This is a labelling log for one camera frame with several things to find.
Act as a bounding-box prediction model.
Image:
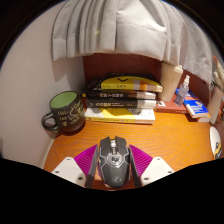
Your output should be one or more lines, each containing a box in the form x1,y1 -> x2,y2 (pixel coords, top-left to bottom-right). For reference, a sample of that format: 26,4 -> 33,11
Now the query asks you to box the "blue book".
175,88 -> 212,119

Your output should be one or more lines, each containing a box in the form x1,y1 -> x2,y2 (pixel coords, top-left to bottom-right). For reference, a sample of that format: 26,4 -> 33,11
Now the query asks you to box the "dark mug with green inside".
41,90 -> 86,133

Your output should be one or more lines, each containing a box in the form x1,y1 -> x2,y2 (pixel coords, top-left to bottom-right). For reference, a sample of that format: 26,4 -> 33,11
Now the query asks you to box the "dark grey computer mouse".
98,135 -> 131,190

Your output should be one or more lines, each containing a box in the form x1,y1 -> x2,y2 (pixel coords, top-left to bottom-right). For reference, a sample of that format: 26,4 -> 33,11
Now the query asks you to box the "white curtain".
51,0 -> 214,84

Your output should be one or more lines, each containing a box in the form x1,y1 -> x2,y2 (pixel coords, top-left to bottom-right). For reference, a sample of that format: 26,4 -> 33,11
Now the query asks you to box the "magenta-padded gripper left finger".
51,143 -> 100,189

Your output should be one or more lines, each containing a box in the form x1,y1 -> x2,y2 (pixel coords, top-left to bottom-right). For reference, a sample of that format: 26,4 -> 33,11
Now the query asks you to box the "round white printed mouse pad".
209,125 -> 224,160

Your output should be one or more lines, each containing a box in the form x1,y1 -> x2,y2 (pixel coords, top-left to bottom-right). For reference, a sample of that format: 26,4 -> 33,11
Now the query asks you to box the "white and yellow book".
84,106 -> 157,125

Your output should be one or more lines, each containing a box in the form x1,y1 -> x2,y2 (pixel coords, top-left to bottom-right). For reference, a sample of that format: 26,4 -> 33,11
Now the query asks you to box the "black book with white lettering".
85,97 -> 158,110

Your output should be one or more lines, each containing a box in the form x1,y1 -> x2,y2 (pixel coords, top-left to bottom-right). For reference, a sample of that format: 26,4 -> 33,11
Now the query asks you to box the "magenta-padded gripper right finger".
128,143 -> 175,188

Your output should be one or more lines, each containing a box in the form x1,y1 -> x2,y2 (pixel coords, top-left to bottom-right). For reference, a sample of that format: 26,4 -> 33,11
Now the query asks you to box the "white vase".
206,84 -> 224,126

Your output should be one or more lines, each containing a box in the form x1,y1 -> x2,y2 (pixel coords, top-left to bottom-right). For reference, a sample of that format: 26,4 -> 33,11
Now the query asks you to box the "red book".
154,96 -> 188,115

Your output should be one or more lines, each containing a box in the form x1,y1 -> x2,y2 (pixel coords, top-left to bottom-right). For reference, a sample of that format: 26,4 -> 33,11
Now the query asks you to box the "small clear spray bottle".
173,74 -> 191,107

